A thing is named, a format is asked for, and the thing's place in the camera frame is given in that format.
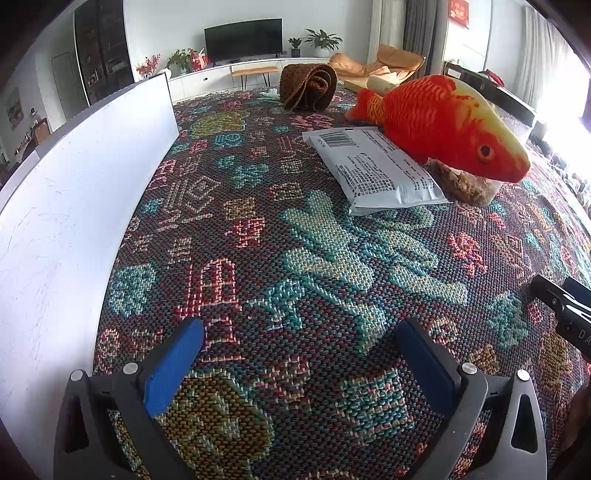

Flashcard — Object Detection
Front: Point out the red wall poster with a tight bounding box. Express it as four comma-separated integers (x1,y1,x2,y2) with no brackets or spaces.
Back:
448,0,471,29

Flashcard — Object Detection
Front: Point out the orange fish plush toy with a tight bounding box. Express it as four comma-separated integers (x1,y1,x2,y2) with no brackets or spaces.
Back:
345,75,532,182

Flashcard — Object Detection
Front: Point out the white printed plastic package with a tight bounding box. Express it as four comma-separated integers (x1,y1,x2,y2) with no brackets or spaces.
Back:
302,128,451,217

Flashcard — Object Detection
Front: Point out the clear jar black lid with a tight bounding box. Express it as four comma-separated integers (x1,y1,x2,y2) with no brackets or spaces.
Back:
427,158,504,208

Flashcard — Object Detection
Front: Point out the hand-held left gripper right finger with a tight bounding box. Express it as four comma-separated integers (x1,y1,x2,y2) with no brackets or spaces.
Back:
396,318,548,480

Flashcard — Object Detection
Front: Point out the sheer white curtain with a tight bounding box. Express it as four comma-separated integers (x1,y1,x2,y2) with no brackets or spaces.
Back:
521,4,591,132

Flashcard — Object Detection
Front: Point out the black flat television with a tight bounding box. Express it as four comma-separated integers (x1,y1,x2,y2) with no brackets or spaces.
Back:
204,18,284,62

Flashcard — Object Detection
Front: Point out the dark glass display cabinet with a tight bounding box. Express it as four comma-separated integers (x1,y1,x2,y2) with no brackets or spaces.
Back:
74,0,135,105

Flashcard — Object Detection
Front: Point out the brown woven rolled mat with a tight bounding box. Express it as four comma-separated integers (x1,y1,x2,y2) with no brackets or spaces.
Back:
279,64,338,112

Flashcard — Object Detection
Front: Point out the black rimmed glass tank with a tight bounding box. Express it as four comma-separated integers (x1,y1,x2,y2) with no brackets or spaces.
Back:
443,62,539,138

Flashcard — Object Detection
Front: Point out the framed wall picture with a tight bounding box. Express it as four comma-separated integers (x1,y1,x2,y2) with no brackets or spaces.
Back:
5,88,24,130

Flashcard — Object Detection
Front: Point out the small wooden bench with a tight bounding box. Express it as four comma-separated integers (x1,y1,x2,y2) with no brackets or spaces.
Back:
230,66,280,89

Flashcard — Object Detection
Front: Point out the grey curtain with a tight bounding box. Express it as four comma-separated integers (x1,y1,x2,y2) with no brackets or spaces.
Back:
403,0,445,59

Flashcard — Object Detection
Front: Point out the bushy green potted plant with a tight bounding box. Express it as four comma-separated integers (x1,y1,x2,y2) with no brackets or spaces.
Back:
167,48,195,75

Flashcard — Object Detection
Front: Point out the red flower bouquet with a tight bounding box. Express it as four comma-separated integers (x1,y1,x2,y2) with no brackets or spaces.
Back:
136,54,162,80

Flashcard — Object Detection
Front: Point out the orange lounge chair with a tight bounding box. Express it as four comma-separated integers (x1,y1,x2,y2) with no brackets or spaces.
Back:
329,44,427,85

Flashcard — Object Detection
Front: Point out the large leafy potted plant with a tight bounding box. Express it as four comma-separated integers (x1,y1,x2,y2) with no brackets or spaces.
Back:
304,29,344,51

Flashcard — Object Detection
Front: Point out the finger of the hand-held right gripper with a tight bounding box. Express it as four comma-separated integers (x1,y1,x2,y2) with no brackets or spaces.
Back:
530,275,591,319

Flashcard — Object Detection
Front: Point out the long white television cabinet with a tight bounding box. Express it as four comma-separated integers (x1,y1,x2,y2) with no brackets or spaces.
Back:
168,57,334,101

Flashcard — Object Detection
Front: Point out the colourful patterned woven blanket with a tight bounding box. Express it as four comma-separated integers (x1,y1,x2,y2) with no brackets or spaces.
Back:
92,80,591,480

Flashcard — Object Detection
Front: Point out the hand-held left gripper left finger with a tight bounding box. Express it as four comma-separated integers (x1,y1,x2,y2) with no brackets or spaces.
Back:
53,318,205,480

